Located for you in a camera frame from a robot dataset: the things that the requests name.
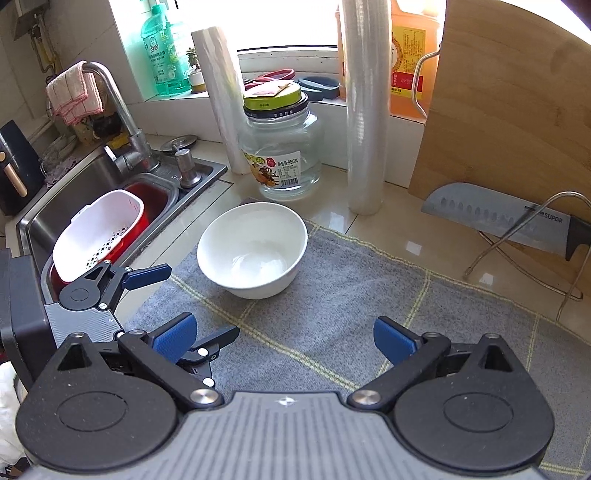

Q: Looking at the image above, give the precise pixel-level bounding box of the small potted plant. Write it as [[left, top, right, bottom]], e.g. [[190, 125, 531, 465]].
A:
[[186, 46, 207, 95]]

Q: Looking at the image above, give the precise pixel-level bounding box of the metal wire rack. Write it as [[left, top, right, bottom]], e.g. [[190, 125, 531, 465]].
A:
[[463, 191, 591, 322]]

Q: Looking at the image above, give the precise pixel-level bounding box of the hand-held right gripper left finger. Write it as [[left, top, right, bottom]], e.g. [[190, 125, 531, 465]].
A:
[[44, 312, 227, 413]]

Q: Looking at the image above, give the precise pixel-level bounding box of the large plastic wrap roll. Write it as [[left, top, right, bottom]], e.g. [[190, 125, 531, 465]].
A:
[[339, 0, 393, 217]]

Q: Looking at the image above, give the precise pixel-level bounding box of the grey wall box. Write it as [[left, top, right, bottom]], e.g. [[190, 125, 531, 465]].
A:
[[11, 0, 51, 40]]

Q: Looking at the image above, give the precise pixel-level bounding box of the metal sink soap dispenser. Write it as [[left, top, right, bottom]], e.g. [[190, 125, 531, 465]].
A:
[[174, 148, 204, 189]]

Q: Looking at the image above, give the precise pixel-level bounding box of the stainless steel sink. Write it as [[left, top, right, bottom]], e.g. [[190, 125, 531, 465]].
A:
[[16, 138, 229, 306]]

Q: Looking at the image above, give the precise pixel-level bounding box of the white colander basket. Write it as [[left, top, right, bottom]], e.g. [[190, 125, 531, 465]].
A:
[[52, 189, 145, 283]]

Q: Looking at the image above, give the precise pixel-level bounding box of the round metal lid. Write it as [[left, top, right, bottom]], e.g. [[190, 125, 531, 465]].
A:
[[160, 134, 199, 153]]

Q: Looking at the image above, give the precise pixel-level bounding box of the black handled kitchen knife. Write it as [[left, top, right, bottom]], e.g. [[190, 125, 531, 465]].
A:
[[420, 182, 591, 263]]

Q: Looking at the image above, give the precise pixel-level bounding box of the white crumpled cloth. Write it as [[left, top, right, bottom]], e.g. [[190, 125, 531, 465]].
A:
[[0, 362, 29, 459]]

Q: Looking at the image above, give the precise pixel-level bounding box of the dark blue dish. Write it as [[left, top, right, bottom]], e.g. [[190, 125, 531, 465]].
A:
[[298, 76, 341, 103]]

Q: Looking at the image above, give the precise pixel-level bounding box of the metal faucet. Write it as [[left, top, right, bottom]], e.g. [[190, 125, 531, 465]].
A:
[[83, 61, 160, 174]]

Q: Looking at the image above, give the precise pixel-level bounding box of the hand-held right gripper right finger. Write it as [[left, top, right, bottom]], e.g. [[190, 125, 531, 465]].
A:
[[346, 316, 536, 411]]

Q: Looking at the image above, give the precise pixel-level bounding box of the small plastic wrap roll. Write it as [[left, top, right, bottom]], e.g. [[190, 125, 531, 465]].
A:
[[191, 27, 252, 175]]

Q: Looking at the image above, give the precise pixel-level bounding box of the red basin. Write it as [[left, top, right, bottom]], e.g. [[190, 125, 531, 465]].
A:
[[50, 182, 168, 301]]

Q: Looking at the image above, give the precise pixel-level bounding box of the white bowl with pink flowers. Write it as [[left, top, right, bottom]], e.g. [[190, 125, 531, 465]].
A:
[[197, 203, 308, 300]]

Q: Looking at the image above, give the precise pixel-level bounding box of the green dish soap bottle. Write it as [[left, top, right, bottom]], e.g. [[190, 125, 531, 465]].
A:
[[141, 4, 191, 97]]

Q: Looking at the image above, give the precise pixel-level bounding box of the orange cooking oil jug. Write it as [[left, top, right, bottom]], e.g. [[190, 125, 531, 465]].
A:
[[335, 0, 441, 123]]

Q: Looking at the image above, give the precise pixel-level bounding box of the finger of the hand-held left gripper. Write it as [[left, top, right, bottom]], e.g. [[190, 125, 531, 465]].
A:
[[178, 325, 241, 388], [69, 261, 172, 311]]

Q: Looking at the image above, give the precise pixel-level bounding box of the bamboo cutting board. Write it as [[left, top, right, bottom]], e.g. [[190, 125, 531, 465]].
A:
[[407, 0, 591, 278]]

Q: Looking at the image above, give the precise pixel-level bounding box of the grey checked towel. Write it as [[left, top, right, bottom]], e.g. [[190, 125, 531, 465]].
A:
[[124, 220, 591, 467]]

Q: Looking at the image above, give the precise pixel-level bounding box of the pink checked dishcloth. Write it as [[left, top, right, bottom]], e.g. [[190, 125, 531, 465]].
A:
[[45, 61, 105, 126]]

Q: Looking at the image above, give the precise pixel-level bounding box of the black kitchen appliance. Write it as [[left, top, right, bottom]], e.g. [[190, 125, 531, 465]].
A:
[[0, 120, 45, 217]]

